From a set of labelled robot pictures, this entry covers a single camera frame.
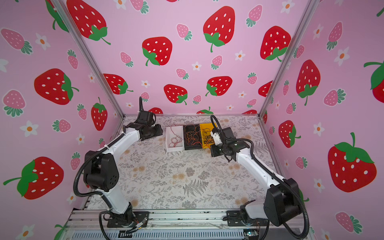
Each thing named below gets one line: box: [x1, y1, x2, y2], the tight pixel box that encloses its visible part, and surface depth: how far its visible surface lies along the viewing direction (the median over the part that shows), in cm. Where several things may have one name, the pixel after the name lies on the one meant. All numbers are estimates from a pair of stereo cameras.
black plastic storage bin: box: [183, 124, 203, 151], surface depth 106 cm
